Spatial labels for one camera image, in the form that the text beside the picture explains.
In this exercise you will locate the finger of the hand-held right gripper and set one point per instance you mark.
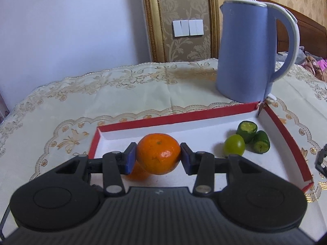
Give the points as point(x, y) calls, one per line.
point(320, 162)

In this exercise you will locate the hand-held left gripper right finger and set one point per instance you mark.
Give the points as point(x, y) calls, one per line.
point(185, 158)

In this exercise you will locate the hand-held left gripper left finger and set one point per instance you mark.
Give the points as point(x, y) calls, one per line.
point(130, 158)

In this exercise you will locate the orange mandarin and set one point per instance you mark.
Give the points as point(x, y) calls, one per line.
point(158, 153)

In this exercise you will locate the red cardboard box tray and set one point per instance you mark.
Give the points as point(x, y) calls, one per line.
point(204, 130)

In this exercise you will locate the green lime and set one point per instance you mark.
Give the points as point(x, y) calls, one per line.
point(234, 145)

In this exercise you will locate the green cucumber piece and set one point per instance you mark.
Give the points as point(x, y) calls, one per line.
point(246, 130)
point(261, 142)

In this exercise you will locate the cream embroidered tablecloth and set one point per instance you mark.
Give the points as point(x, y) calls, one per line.
point(63, 102)

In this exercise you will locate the pile of colourful bedding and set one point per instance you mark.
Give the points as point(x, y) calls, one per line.
point(314, 65)

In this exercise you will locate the blue electric kettle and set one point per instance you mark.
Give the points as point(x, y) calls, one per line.
point(242, 51)

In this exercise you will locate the brown wooden headboard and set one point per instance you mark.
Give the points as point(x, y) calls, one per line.
point(309, 30)

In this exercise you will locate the white wall light switch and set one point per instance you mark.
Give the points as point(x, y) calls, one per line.
point(188, 28)

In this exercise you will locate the gold framed wall panel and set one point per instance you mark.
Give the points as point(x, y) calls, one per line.
point(184, 17)

